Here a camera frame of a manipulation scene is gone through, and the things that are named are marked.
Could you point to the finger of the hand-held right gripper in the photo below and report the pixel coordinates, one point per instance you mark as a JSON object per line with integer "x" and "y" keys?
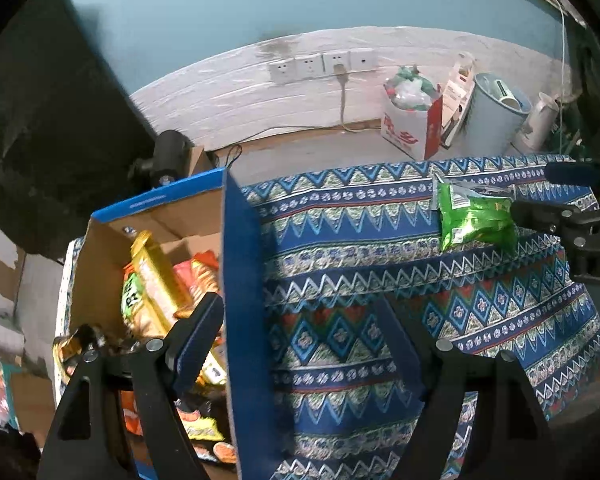
{"x": 540, "y": 215}
{"x": 570, "y": 174}

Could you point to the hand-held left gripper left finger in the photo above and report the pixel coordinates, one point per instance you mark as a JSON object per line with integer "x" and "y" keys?
{"x": 195, "y": 350}

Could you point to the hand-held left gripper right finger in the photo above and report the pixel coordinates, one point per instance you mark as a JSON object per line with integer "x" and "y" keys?
{"x": 405, "y": 350}

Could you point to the green snack packet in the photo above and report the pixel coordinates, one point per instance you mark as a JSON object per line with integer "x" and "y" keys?
{"x": 470, "y": 220}

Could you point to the red snack packet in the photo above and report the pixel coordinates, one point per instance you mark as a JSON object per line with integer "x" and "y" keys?
{"x": 200, "y": 275}

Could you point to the orange green snack bag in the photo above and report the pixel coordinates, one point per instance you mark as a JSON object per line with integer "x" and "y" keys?
{"x": 132, "y": 305}

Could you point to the blue-rimmed cardboard box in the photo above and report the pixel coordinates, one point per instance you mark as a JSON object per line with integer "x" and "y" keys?
{"x": 240, "y": 285}

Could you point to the long yellow snack packet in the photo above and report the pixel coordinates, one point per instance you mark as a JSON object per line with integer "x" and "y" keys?
{"x": 155, "y": 280}

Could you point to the small orange snack packet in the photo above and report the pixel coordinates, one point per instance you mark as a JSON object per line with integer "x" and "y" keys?
{"x": 220, "y": 452}

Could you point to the white electric kettle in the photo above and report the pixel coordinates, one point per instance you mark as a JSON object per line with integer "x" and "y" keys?
{"x": 537, "y": 120}

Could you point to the blue patterned tablecloth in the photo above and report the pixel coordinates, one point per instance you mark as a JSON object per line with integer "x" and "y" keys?
{"x": 355, "y": 270}

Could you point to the light blue trash bin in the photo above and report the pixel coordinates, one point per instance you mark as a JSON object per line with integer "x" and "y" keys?
{"x": 485, "y": 125}

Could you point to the white cardboard packaging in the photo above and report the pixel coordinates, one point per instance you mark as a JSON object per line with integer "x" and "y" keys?
{"x": 455, "y": 95}

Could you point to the red white paper bag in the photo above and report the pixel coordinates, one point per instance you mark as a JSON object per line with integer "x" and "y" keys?
{"x": 405, "y": 135}

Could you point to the brown cardboard carton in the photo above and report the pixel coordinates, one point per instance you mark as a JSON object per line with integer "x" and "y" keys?
{"x": 30, "y": 395}

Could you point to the black round device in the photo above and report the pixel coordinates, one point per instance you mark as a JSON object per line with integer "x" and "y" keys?
{"x": 170, "y": 155}

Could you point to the black curtain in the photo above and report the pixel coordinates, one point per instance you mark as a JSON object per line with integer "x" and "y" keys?
{"x": 45, "y": 135}

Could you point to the white wall socket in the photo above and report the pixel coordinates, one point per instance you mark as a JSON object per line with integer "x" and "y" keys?
{"x": 363, "y": 60}
{"x": 309, "y": 67}
{"x": 329, "y": 60}
{"x": 282, "y": 71}

